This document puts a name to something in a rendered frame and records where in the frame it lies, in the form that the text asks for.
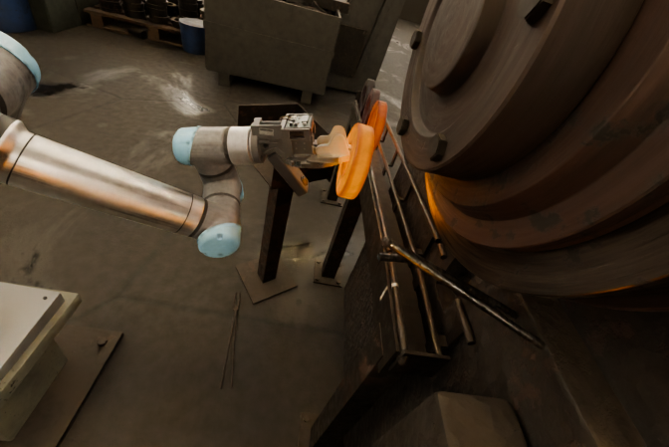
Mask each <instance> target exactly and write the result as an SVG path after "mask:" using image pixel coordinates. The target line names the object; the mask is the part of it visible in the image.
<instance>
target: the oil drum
mask: <svg viewBox="0 0 669 447"><path fill-rule="evenodd" d="M36 29H37V26H36V23H35V20H34V17H33V14H32V11H31V8H30V5H29V2H28V0H0V31H1V32H3V33H23V32H29V31H33V30H36Z"/></svg>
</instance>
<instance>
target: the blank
mask: <svg viewBox="0 0 669 447"><path fill-rule="evenodd" d="M347 141H348V144H351V153H350V158H349V160H348V161H346V162H343V163H340V164H339V167H338V172H337V178H336V195H337V196H339V197H343V198H347V199H354V198H355V197H356V196H357V195H358V193H359V192H360V190H361V188H362V186H363V184H364V181H365V179H366V176H367V173H368V171H369V167H370V163H371V159H372V154H373V148H374V130H373V128H372V127H371V126H369V125H365V124H362V123H356V124H355V125H354V126H353V127H352V129H351V131H350V133H349V135H348V137H347Z"/></svg>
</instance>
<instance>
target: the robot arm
mask: <svg viewBox="0 0 669 447"><path fill-rule="evenodd" d="M40 81H41V72H40V68H39V66H38V64H37V62H36V60H35V59H34V58H33V57H32V56H31V55H30V54H29V52H28V51H27V50H26V49H25V48H24V47H23V46H22V45H21V44H20V43H18V42H17V41H16V40H14V39H13V38H11V37H10V36H8V35H6V34H5V33H3V32H1V31H0V183H4V184H8V185H11V186H15V187H18V188H21V189H25V190H28V191H32V192H35V193H39V194H42V195H46V196H49V197H53V198H56V199H60V200H63V201H67V202H70V203H74V204H77V205H81V206H84V207H88V208H91V209H95V210H98V211H101V212H105V213H107V214H111V215H114V216H118V217H121V218H125V219H128V220H132V221H135V222H139V223H142V224H146V225H149V226H153V227H156V228H160V229H163V230H167V231H170V232H174V233H177V234H180V235H184V236H188V237H191V238H195V239H197V244H198V249H199V251H200V252H201V253H203V254H204V255H205V256H208V257H212V258H222V257H226V256H229V255H231V254H233V253H234V252H236V251H237V249H238V248H239V246H240V238H241V231H242V227H241V218H240V203H241V201H242V199H243V198H244V191H243V185H242V182H241V180H240V178H239V175H238V172H237V170H236V167H235V164H255V163H264V162H265V159H266V154H267V155H269V156H268V160H269V161H270V162H271V164H272V165H273V166H274V167H275V168H276V170H277V171H278V172H279V173H280V175H281V176H282V177H283V178H284V179H285V181H286V182H287V183H288V184H289V185H290V187H291V188H292V189H293V190H294V191H295V193H296V194H297V195H298V196H303V195H305V194H307V193H308V187H309V181H308V180H307V178H306V177H305V176H304V175H303V173H302V172H301V171H300V169H299V167H300V168H324V167H329V166H333V165H338V164H339V163H343V162H346V161H348V160H349V158H350V153H351V144H348V141H347V138H346V134H345V131H344V128H343V127H342V126H341V125H335V126H334V128H333V130H332V132H331V133H330V134H329V135H321V136H319V137H318V139H315V134H316V127H315V123H314V117H313V114H312V113H287V114H286V115H283V116H281V117H282V118H281V117H280V119H279V121H262V118H261V117H255V118H254V122H252V124H251V126H201V125H199V126H197V127H183V128H180V129H179V130H178V131H177V132H176V133H175V135H174V137H173V141H172V149H173V153H174V156H175V158H176V159H177V161H179V162H180V163H181V164H185V165H189V166H192V165H195V168H196V170H197V171H198V173H199V176H200V178H201V180H202V182H203V196H202V197H199V196H196V195H194V194H191V193H189V192H186V191H183V190H181V189H178V188H175V187H173V186H170V185H168V184H165V183H162V182H160V181H157V180H154V179H152V178H149V177H146V176H144V175H141V174H139V173H136V172H133V171H131V170H128V169H125V168H123V167H120V166H117V165H115V164H112V163H110V162H107V161H104V160H102V159H99V158H96V157H94V156H91V155H88V154H86V153H83V152H81V151H78V150H75V149H73V148H70V147H67V146H65V145H62V144H59V143H57V142H54V141H52V140H49V139H46V138H44V137H41V136H39V135H37V134H34V133H31V132H29V131H28V130H27V128H26V127H25V126H24V124H23V123H22V122H21V121H20V120H19V119H20V116H21V113H22V110H23V107H24V104H25V102H26V100H27V98H28V96H29V94H31V93H32V92H34V91H35V90H37V89H38V87H39V83H40ZM281 120H282V121H281Z"/></svg>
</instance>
